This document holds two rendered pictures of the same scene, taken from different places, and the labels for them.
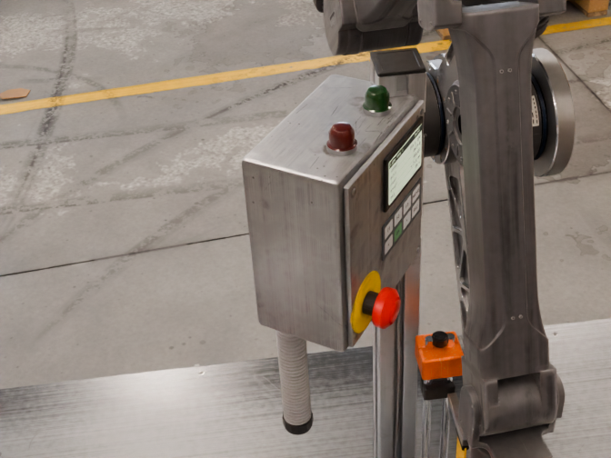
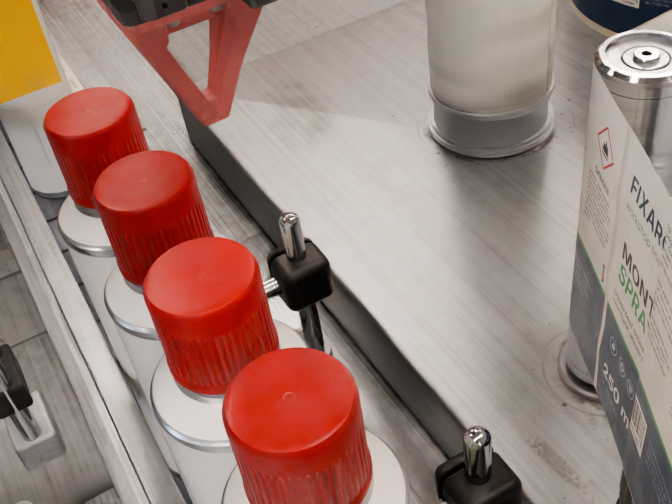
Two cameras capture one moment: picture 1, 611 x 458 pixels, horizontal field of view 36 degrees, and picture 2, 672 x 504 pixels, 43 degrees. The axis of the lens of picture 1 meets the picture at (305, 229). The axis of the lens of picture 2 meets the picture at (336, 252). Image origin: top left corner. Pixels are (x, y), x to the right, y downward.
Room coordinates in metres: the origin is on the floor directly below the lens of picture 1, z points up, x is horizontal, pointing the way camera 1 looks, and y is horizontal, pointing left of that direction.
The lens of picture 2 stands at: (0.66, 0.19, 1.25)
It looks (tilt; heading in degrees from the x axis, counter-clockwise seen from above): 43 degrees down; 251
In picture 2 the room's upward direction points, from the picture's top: 9 degrees counter-clockwise
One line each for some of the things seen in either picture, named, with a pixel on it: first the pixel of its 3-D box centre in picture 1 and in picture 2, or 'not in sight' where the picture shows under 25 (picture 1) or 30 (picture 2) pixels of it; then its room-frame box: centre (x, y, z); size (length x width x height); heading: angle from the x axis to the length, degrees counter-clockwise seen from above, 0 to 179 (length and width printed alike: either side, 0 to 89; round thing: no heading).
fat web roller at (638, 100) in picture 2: not in sight; (620, 237); (0.45, -0.02, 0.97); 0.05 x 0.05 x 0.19
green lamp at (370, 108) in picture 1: (376, 98); not in sight; (0.74, -0.07, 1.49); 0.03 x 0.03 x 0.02
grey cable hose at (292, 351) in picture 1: (293, 359); not in sight; (0.73, 0.02, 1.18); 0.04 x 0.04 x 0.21
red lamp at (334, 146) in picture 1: (341, 136); not in sight; (0.68, -0.04, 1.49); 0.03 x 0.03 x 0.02
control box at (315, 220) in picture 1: (341, 211); not in sight; (0.72, -0.03, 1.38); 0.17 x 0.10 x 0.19; 149
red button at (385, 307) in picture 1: (381, 306); not in sight; (0.65, -0.06, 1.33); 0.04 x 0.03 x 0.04; 149
